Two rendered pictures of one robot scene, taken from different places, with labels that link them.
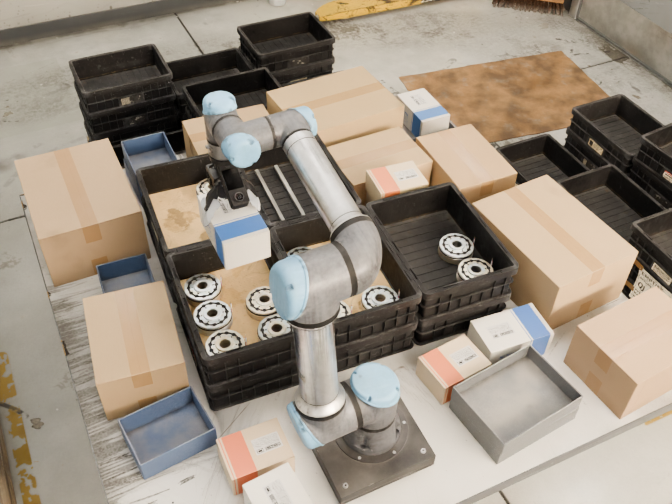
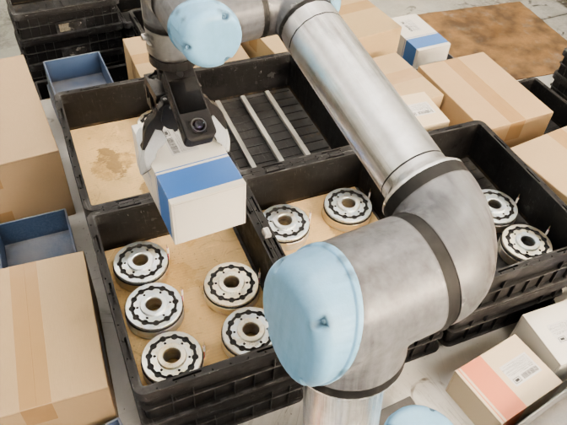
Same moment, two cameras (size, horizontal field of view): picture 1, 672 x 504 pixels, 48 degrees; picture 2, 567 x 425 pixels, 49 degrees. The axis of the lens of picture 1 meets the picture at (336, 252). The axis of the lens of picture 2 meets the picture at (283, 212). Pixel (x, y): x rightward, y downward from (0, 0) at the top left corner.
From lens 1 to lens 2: 0.94 m
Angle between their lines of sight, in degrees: 2
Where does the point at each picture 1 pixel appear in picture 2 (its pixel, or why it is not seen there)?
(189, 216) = (126, 159)
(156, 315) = (69, 306)
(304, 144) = (325, 24)
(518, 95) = (482, 43)
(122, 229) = (32, 175)
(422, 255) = not seen: hidden behind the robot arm
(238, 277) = (192, 246)
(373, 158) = not seen: hidden behind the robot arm
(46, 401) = not seen: outside the picture
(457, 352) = (510, 363)
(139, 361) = (35, 385)
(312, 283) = (370, 313)
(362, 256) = (472, 249)
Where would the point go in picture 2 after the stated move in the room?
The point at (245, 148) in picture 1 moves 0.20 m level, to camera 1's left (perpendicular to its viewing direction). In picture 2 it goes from (213, 27) to (33, 16)
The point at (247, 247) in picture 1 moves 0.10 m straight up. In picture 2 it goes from (209, 209) to (207, 160)
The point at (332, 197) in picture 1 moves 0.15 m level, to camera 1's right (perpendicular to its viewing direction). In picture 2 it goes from (388, 122) to (531, 131)
